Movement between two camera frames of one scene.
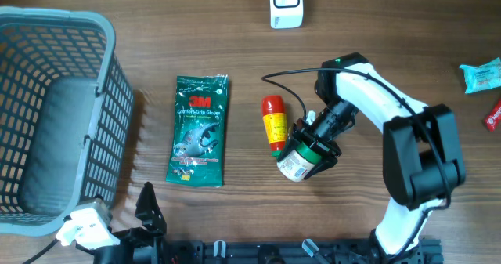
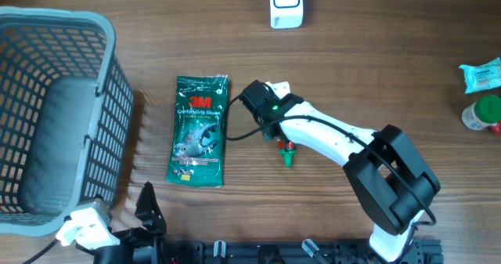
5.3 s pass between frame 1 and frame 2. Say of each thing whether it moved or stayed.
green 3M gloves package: stayed
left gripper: stayed
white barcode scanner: stayed
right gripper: moved
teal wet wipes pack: stayed
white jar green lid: moved
